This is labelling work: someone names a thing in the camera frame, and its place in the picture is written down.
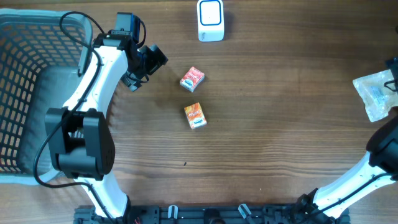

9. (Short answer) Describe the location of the orange small carton box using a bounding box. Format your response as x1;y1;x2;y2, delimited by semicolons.
184;103;207;129

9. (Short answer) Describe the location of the white resealable pouch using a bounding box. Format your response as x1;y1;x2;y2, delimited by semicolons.
353;70;397;122

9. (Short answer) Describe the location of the grey plastic lattice basket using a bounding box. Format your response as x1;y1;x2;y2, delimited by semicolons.
1;8;93;185

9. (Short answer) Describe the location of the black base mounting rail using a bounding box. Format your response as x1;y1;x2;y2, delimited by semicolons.
73;203;351;224

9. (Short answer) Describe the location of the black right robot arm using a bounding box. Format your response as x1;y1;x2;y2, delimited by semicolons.
291;57;397;223

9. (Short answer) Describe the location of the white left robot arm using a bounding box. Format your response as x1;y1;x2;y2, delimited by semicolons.
42;12;167;223

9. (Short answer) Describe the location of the white barcode scanner box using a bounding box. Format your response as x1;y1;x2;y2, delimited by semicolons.
197;0;224;42

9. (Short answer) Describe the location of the red snack packet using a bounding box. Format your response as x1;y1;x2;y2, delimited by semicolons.
180;67;205;92

